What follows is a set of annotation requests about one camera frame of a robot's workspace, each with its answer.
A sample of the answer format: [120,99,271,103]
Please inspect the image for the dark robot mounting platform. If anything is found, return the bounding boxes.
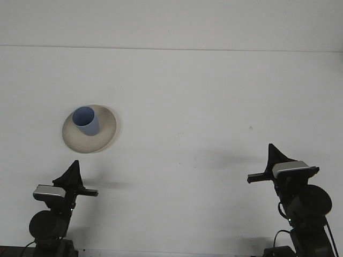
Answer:
[0,245,37,257]

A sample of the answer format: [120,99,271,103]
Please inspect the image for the pale round plate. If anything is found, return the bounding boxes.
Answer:
[62,104,121,154]

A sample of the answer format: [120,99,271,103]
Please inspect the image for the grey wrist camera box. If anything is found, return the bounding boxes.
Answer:
[33,184,67,199]
[272,160,309,178]

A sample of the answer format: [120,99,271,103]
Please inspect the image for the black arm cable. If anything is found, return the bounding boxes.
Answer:
[272,202,337,254]
[22,241,37,257]

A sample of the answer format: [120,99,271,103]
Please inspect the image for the pale blue cup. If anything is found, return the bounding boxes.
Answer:
[72,106,100,137]

